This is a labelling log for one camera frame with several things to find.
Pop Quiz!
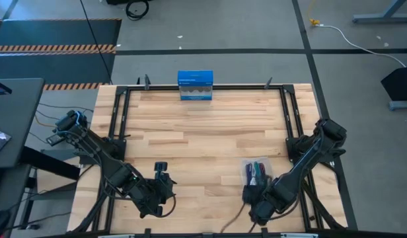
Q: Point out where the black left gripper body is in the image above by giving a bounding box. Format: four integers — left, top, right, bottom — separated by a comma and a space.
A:
134, 172, 177, 219

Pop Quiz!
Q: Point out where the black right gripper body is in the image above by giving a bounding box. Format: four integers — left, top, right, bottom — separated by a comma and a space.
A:
248, 177, 299, 227

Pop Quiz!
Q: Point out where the clear plastic bag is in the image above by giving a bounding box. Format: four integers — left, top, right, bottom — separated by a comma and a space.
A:
240, 156, 274, 188

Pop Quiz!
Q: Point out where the blue DualShock 4 controller box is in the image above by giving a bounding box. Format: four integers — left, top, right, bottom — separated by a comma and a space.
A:
177, 69, 214, 102

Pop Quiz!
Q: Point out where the grey desk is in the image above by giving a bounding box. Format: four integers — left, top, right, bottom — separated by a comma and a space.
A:
0, 77, 46, 170

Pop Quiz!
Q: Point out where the black mat with hazard stripes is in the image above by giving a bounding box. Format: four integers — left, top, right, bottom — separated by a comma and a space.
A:
0, 17, 123, 91

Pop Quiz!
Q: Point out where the black angled stand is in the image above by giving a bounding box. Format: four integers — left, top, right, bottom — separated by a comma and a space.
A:
380, 65, 407, 102

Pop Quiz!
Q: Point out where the grey table leg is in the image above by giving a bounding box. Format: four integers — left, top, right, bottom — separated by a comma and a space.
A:
351, 0, 407, 24

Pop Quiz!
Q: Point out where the black table frame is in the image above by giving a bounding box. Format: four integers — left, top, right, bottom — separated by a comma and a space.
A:
71, 83, 350, 234

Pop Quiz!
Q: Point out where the long black hanging cable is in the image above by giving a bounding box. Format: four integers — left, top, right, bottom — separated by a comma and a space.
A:
79, 0, 114, 85

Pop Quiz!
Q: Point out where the coiled black floor cable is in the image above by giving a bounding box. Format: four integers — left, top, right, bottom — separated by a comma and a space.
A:
125, 0, 151, 22

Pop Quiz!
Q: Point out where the white floor cable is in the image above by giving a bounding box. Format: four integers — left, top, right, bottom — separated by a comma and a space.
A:
317, 23, 407, 68

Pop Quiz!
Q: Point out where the yellow plug with cord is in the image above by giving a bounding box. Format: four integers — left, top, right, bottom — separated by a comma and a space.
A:
307, 0, 321, 26

